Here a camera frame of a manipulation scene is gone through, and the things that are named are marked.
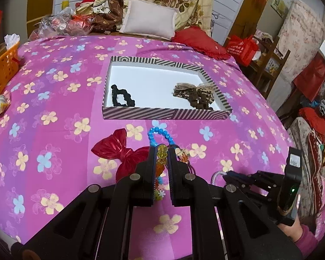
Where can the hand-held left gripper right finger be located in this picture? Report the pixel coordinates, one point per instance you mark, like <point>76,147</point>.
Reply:
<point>172,173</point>

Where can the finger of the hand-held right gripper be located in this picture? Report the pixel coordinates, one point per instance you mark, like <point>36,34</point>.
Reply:
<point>257,192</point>
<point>239,176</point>

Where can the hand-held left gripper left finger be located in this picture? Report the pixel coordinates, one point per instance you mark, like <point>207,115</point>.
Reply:
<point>152,173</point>

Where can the person's right forearm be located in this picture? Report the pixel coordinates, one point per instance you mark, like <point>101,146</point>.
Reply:
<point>303,241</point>

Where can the patterned sofa cover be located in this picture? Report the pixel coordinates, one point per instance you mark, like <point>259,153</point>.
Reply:
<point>312,154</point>

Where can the red shiny bow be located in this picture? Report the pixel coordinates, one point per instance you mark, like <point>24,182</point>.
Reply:
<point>116,146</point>

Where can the red cloth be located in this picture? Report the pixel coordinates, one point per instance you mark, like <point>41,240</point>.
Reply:
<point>312,117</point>

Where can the brown patterned bow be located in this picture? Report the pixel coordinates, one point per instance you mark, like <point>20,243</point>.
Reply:
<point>195,94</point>

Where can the striped cardboard box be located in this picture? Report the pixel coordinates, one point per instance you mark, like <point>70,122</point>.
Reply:
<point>151,86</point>

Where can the black scrunchie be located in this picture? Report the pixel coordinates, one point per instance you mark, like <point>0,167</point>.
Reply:
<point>115,90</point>

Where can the purple floral blanket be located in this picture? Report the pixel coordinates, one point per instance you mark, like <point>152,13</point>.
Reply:
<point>57,140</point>

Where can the red paper bag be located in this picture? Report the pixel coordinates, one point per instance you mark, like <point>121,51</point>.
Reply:
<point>311,78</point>

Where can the wooden chair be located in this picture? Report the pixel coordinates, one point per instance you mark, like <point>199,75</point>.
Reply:
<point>272,59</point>

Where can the red shopping bag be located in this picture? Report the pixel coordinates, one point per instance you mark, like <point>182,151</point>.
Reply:
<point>242,50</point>

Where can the red cushion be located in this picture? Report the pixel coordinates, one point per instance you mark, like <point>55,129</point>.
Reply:
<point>200,43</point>

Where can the floral mattress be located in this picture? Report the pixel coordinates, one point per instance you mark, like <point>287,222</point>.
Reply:
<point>300,38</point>

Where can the white pillow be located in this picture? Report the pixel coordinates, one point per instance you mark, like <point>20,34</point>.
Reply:
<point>149,17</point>

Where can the gold foil ornament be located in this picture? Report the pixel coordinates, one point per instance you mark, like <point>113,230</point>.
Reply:
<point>1,103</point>

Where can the brown floral cloth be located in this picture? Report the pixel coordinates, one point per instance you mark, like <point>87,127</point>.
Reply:
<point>108,8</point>

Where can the clear plastic bags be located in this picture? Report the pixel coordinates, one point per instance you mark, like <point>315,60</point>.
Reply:
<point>57,21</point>

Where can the orange plastic basket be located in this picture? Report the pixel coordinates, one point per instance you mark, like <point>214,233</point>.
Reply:
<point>2,67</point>

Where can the white tissue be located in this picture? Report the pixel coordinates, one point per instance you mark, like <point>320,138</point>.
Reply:
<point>12,39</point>

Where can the framed wall picture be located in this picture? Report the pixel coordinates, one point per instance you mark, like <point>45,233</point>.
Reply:
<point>279,5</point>

